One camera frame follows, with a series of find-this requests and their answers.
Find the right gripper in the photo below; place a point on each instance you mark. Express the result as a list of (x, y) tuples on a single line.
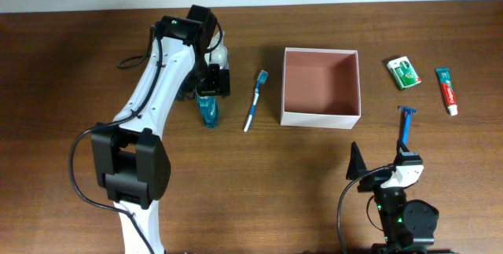
[(377, 181)]

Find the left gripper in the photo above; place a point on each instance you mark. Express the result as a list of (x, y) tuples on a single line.
[(212, 90)]

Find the teal mouthwash bottle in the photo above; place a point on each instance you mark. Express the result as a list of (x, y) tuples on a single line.
[(209, 110)]

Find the clear spray bottle purple liquid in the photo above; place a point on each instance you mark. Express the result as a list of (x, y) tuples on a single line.
[(220, 54)]

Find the green soap box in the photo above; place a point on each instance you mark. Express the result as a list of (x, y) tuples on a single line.
[(403, 73)]

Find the red green toothpaste tube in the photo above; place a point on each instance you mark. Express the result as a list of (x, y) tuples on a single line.
[(445, 82)]

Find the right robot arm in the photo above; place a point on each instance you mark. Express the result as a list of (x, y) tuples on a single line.
[(408, 226)]

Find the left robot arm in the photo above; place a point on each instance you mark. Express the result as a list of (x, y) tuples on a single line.
[(186, 55)]

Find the blue disposable razor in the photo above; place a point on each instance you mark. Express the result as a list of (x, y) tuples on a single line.
[(407, 118)]

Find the blue white toothbrush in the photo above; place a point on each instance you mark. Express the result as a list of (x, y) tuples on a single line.
[(262, 78)]

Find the white box pink interior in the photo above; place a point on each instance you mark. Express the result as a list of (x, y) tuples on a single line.
[(320, 88)]

